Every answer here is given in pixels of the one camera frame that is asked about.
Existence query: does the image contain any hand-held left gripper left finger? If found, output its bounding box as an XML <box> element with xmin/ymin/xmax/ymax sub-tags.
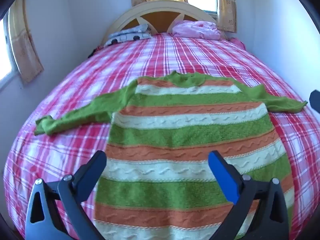
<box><xmin>25</xmin><ymin>150</ymin><xmax>107</xmax><ymax>240</ymax></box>

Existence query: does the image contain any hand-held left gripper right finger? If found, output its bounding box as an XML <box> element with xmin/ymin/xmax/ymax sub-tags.
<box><xmin>208</xmin><ymin>150</ymin><xmax>292</xmax><ymax>240</ymax></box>

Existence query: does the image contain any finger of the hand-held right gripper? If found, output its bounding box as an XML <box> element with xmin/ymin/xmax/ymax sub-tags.
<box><xmin>309</xmin><ymin>89</ymin><xmax>320</xmax><ymax>112</ymax></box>

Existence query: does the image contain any green orange striped knit sweater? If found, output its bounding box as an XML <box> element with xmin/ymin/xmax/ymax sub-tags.
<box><xmin>34</xmin><ymin>71</ymin><xmax>308</xmax><ymax>240</ymax></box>

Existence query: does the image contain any pink cloth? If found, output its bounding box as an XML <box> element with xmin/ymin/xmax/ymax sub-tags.
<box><xmin>229</xmin><ymin>37</ymin><xmax>247</xmax><ymax>52</ymax></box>

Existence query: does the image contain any red plaid bedspread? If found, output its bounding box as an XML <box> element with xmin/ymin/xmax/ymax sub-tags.
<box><xmin>4</xmin><ymin>32</ymin><xmax>320</xmax><ymax>240</ymax></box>

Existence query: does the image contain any white patterned folded blanket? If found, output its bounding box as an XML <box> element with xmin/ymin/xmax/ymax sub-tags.
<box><xmin>104</xmin><ymin>24</ymin><xmax>153</xmax><ymax>47</ymax></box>

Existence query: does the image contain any pink pillow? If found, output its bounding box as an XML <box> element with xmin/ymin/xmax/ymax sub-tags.
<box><xmin>172</xmin><ymin>20</ymin><xmax>221</xmax><ymax>40</ymax></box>

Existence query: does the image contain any cream wooden headboard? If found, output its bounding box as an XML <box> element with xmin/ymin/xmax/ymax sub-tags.
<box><xmin>101</xmin><ymin>0</ymin><xmax>229</xmax><ymax>48</ymax></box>

